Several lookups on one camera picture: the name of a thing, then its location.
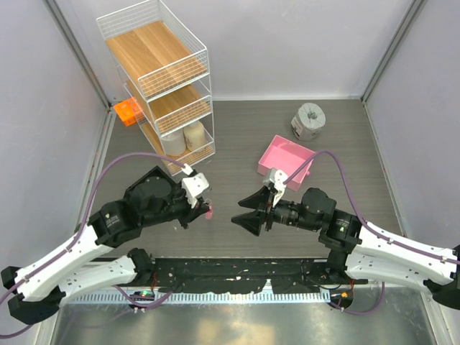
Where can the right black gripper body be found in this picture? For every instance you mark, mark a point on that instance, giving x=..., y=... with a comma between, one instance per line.
x=269, y=210

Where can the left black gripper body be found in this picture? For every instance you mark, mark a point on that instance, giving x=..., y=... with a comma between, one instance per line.
x=183, y=211

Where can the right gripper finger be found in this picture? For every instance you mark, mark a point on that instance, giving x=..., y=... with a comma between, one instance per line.
x=252, y=221
x=260, y=200

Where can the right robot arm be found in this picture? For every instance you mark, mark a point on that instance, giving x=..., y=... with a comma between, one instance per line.
x=359, y=250

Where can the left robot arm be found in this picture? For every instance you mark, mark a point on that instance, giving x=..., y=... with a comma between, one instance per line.
x=43, y=287

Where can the pink plastic box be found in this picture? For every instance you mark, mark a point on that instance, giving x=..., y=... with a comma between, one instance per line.
x=284, y=155

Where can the white toilet paper roll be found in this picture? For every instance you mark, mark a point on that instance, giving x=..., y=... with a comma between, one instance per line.
x=173, y=144

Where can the cream lotion bottle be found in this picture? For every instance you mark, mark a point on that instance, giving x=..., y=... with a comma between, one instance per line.
x=195, y=136

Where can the grey wrapped paper roll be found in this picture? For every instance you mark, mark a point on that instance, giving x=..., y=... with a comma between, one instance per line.
x=308, y=122

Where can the orange plastic crate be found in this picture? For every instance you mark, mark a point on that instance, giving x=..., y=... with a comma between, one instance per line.
x=129, y=111

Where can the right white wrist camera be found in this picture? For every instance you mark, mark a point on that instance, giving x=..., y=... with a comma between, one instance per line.
x=274, y=180

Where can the white slotted cable duct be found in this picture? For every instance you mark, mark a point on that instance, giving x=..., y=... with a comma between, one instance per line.
x=266, y=296

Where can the white wire shelf rack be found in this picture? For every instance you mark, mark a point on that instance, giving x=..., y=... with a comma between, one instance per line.
x=166, y=68

